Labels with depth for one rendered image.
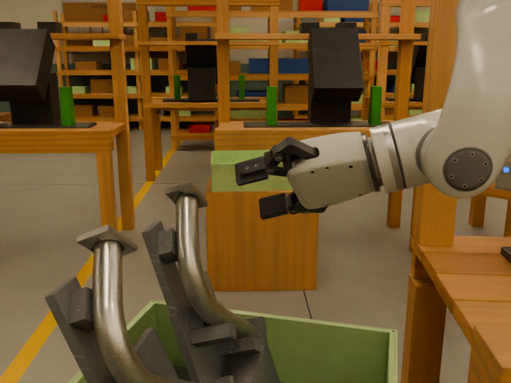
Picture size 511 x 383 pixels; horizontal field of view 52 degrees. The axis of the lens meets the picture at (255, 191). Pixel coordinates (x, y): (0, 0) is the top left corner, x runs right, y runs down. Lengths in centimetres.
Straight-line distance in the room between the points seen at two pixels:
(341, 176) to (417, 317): 97
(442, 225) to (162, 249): 95
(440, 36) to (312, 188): 82
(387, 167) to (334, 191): 8
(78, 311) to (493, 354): 68
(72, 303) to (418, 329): 117
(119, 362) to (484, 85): 44
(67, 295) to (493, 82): 47
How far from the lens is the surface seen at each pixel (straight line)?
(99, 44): 1061
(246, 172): 64
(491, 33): 59
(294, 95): 797
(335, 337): 87
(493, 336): 103
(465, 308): 116
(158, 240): 70
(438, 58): 140
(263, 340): 86
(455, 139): 56
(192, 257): 67
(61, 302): 56
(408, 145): 63
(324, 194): 67
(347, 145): 63
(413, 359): 163
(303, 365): 91
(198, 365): 75
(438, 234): 148
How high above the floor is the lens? 137
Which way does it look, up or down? 14 degrees down
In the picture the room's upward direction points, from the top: straight up
